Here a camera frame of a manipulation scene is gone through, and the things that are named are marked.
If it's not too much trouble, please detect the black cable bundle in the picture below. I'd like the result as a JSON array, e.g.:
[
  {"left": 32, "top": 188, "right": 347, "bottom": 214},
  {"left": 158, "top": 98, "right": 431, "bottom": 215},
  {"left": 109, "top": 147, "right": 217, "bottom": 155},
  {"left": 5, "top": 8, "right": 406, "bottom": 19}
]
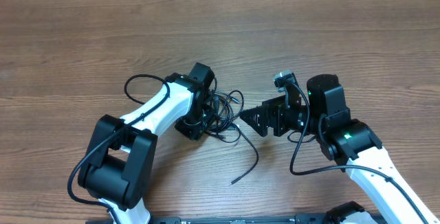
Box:
[{"left": 204, "top": 89, "right": 260, "bottom": 186}]

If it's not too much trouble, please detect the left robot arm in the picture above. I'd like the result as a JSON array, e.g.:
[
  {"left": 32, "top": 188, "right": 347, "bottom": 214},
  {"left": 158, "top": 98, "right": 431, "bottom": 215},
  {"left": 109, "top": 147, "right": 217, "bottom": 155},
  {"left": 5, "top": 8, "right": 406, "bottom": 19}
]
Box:
[{"left": 67, "top": 63, "right": 215, "bottom": 223}]

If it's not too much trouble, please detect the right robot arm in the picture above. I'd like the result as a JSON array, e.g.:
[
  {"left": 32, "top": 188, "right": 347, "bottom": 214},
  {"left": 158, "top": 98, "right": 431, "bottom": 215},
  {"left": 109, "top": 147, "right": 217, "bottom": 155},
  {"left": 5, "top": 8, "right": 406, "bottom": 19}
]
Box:
[{"left": 240, "top": 71, "right": 439, "bottom": 223}]

